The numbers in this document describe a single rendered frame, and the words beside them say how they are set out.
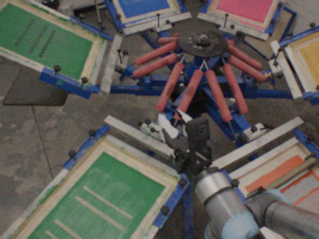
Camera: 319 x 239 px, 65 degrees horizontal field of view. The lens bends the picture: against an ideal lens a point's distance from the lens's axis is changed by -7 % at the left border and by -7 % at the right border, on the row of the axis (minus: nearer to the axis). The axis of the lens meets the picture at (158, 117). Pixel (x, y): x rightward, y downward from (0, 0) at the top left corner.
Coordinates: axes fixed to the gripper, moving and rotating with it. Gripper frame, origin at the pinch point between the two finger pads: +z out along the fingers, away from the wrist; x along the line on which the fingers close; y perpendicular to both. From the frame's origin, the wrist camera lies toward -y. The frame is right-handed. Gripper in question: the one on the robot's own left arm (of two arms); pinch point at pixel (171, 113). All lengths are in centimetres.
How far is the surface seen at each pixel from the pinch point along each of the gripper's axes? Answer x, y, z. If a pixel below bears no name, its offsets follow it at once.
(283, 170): 78, 62, -6
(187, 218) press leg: 53, 157, 20
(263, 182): 63, 64, -7
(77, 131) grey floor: -6, 170, 149
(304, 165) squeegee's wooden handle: 81, 51, -12
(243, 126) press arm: 68, 55, 24
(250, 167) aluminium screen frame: 59, 61, 2
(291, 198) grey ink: 70, 62, -21
